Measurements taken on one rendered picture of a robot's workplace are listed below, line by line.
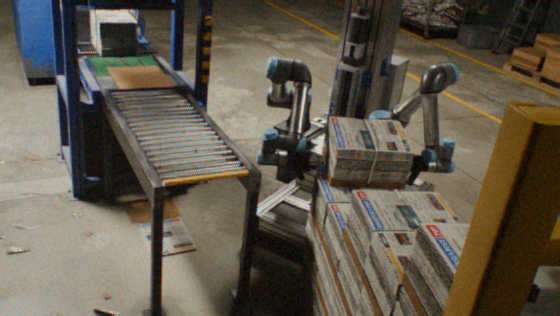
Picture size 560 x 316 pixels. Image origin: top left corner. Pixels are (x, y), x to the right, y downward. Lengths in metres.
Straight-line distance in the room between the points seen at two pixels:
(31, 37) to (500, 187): 5.52
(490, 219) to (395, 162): 1.79
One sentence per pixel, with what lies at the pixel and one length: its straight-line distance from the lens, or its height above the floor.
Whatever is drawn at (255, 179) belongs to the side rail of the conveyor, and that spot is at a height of 0.77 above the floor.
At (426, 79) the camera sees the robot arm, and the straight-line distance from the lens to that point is 2.89.
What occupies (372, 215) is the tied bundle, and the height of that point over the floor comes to 1.06.
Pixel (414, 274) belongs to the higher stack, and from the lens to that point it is 1.69.
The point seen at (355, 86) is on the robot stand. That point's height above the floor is 1.14.
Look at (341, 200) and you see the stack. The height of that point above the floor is 0.83.
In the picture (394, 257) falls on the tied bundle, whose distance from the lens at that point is 1.89.
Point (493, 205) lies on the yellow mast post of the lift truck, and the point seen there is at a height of 1.69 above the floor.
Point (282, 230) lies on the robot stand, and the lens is 3.49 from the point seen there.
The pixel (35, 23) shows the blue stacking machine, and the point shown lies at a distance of 6.07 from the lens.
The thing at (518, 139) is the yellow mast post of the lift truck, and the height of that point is 1.81.
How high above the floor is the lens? 2.10
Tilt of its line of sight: 26 degrees down
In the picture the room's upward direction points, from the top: 7 degrees clockwise
